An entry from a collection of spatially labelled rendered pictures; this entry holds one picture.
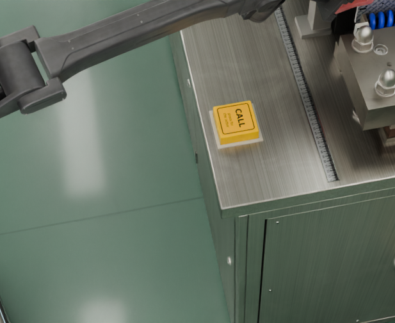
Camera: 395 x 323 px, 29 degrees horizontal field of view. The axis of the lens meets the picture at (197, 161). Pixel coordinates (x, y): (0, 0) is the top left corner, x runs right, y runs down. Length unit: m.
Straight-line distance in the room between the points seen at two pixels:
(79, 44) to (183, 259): 1.23
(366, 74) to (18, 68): 0.56
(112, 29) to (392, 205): 0.63
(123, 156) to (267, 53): 1.04
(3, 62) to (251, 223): 0.53
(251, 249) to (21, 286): 0.98
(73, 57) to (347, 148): 0.53
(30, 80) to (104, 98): 1.48
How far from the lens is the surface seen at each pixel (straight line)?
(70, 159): 2.45
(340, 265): 1.65
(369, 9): 1.37
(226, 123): 1.35
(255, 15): 1.29
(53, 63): 1.09
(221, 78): 1.44
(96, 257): 2.27
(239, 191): 1.30
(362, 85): 1.28
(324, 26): 1.50
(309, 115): 1.39
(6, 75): 1.10
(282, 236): 1.44
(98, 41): 1.11
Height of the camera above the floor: 2.04
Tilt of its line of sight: 59 degrees down
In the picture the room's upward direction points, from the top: 5 degrees counter-clockwise
